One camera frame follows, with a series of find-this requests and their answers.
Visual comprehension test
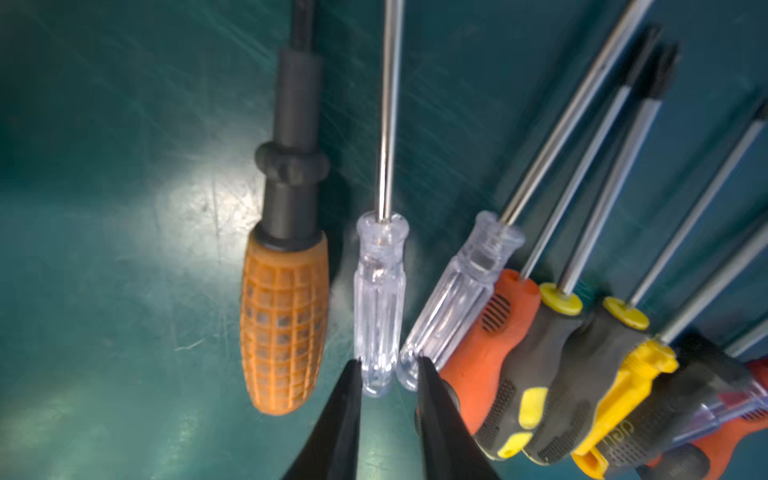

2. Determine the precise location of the black yellow striped screwdriver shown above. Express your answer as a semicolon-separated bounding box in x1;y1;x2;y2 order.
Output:
475;43;680;460

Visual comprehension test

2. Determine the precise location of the amber handle black-shaft screwdriver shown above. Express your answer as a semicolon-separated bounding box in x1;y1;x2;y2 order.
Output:
240;1;331;416

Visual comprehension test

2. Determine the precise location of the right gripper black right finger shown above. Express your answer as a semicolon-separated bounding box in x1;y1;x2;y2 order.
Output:
417;356;499;479

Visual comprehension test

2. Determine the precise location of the red orange handle screwdriver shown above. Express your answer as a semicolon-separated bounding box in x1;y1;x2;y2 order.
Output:
635;356;768;480

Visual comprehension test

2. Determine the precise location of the clear handle screwdriver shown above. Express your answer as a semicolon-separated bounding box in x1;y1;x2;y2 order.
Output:
396;1;653;392
354;1;409;398

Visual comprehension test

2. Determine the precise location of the black grey handle screwdriver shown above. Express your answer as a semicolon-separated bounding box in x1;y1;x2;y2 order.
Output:
524;103;767;465

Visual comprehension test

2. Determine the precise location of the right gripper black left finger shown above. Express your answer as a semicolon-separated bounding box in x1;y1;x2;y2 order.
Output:
283;359;362;479

